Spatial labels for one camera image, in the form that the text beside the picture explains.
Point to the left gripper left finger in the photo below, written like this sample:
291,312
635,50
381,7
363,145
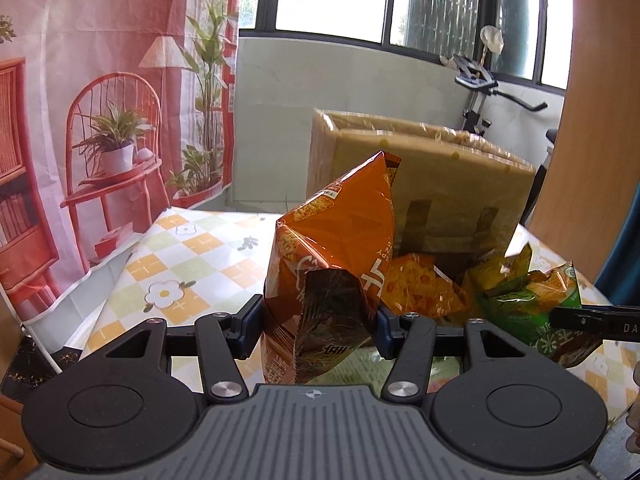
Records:
217,340

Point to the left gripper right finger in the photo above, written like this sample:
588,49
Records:
412,341

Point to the orange snack bag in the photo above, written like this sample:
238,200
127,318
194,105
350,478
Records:
326,273

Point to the person's right hand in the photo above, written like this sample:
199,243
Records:
633,418

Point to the orange-yellow snack bag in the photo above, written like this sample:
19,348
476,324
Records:
414,284

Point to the green snack bag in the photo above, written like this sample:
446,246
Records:
519,300

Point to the cardboard box with plastic liner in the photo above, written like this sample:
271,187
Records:
456,196

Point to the wooden door panel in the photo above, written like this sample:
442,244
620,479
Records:
594,169

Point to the pink printed backdrop cloth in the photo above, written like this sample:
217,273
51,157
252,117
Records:
111,112

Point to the black framed window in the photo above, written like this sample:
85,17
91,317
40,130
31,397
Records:
521,41

